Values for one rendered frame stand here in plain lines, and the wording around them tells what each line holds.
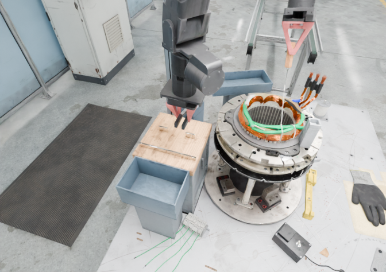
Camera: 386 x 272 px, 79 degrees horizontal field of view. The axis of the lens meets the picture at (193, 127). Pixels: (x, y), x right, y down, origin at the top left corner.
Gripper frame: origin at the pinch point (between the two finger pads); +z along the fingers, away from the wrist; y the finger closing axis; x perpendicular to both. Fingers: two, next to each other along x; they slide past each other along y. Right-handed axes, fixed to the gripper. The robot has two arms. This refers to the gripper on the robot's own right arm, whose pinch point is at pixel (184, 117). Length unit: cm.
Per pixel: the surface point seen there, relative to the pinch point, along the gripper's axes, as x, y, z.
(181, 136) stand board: 3.1, -1.9, 11.9
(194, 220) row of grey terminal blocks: -12.0, 7.9, 35.3
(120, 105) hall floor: 115, -114, 127
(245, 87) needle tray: 37.4, 13.1, 13.5
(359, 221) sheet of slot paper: 7, 63, 38
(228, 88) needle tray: 34.3, 6.8, 13.6
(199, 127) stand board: 8.8, 2.2, 11.9
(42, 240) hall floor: -24, -90, 121
